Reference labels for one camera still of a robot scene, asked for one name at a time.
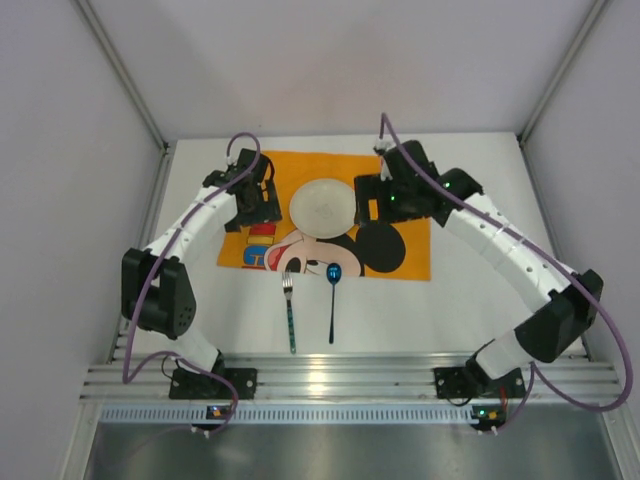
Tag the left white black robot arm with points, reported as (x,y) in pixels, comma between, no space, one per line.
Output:
(156,292)

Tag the aluminium mounting rail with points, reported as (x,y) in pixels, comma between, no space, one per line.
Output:
(327,377)

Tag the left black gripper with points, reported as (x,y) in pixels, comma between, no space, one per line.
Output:
(261,211)

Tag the orange cartoon mouse cloth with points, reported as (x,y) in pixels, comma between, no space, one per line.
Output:
(393,251)

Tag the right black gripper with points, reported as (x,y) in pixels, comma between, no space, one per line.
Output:
(376,201)

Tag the perforated grey cable duct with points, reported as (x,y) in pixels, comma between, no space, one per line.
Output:
(303,414)

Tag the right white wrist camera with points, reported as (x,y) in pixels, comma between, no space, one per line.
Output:
(380,148)

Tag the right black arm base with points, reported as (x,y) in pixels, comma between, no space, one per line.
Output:
(459,385)

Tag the blue metallic spoon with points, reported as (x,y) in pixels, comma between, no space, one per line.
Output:
(333,275)

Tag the fork with teal handle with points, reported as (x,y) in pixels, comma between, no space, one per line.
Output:
(287,283)

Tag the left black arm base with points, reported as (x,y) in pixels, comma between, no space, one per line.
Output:
(187,385)

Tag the cream round plate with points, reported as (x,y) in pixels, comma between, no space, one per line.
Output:
(323,208)

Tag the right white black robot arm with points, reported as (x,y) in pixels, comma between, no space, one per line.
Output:
(559,312)

